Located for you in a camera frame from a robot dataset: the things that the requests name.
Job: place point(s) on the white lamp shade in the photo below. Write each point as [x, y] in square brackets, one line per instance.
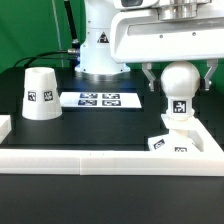
[41, 100]

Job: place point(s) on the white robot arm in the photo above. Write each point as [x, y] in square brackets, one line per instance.
[96, 61]

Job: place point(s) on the white lamp bulb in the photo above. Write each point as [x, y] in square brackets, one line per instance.
[180, 81]

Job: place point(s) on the white marker sheet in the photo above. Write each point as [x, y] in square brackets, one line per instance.
[100, 100]

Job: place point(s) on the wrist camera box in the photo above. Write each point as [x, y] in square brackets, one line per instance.
[134, 4]

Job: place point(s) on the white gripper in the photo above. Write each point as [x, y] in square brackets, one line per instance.
[139, 36]

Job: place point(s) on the white fence border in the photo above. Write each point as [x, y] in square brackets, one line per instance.
[209, 162]

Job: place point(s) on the white lamp base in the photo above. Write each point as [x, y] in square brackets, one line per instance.
[181, 137]

